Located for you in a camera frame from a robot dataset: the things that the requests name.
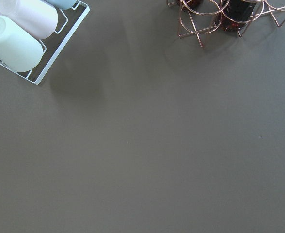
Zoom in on dark tea bottle in rack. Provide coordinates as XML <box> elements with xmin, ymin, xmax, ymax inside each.
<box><xmin>221</xmin><ymin>0</ymin><xmax>256</xmax><ymax>32</ymax></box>

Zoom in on mint green cup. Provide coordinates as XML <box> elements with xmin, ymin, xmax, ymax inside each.
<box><xmin>0</xmin><ymin>15</ymin><xmax>43</xmax><ymax>72</ymax></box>

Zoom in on white wire cup rack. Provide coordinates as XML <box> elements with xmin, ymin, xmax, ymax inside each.
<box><xmin>0</xmin><ymin>0</ymin><xmax>90</xmax><ymax>85</ymax></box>

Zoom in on pale pink cup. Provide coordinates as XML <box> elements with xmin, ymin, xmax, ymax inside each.
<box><xmin>0</xmin><ymin>0</ymin><xmax>58</xmax><ymax>40</ymax></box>

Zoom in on pale blue cup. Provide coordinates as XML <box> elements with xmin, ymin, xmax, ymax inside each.
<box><xmin>45</xmin><ymin>0</ymin><xmax>77</xmax><ymax>10</ymax></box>

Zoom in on copper wire bottle rack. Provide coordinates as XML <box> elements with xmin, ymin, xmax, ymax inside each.
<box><xmin>166</xmin><ymin>0</ymin><xmax>285</xmax><ymax>47</ymax></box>

